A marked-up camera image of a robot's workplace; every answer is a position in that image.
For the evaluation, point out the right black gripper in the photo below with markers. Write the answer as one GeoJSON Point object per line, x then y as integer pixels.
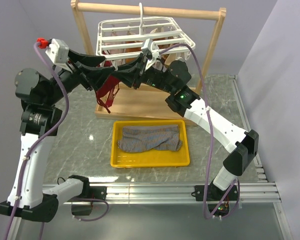
{"type": "Point", "coordinates": [128, 74]}

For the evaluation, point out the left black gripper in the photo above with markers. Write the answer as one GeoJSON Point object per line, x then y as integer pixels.
{"type": "Point", "coordinates": [94, 77]}

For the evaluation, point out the red underwear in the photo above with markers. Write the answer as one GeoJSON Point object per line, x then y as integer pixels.
{"type": "Point", "coordinates": [106, 94]}

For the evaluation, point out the white plastic clip hanger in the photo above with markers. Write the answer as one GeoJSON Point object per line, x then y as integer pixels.
{"type": "Point", "coordinates": [112, 35]}

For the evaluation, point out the grey striped underwear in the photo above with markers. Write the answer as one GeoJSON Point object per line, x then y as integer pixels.
{"type": "Point", "coordinates": [139, 139]}

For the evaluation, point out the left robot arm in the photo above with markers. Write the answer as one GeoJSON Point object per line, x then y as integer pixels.
{"type": "Point", "coordinates": [39, 125]}

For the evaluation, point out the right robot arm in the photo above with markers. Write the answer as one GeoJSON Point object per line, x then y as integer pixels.
{"type": "Point", "coordinates": [241, 145]}

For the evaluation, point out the orange underwear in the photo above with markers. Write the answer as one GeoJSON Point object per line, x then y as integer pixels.
{"type": "Point", "coordinates": [131, 50]}

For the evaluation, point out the wooden hanging rack stand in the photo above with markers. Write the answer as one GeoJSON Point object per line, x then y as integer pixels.
{"type": "Point", "coordinates": [146, 103]}

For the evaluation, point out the yellow plastic tray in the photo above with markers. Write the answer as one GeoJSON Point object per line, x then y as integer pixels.
{"type": "Point", "coordinates": [151, 158]}

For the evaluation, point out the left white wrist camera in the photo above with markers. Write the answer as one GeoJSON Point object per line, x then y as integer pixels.
{"type": "Point", "coordinates": [56, 50]}

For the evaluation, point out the aluminium mounting rail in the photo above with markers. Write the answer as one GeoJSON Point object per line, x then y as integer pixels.
{"type": "Point", "coordinates": [165, 211]}

